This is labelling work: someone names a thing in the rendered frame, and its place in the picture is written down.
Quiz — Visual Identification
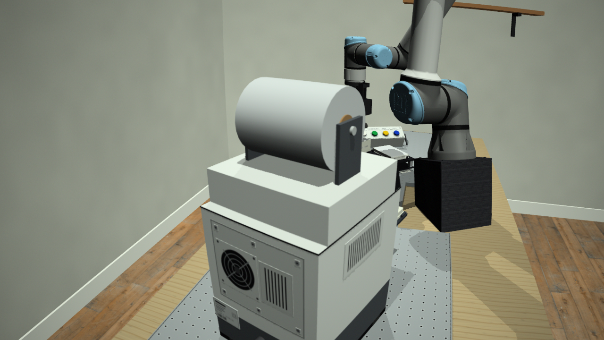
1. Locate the grey button panel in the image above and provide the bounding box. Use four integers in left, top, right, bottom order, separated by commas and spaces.
363, 127, 408, 150

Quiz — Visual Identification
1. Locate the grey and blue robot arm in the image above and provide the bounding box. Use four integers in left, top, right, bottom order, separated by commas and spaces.
344, 0, 476, 160

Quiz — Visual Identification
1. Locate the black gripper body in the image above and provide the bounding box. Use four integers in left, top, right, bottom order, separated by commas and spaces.
344, 81, 372, 115

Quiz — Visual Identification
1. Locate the white horizontal roll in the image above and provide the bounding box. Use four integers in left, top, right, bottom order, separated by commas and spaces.
235, 77, 366, 172

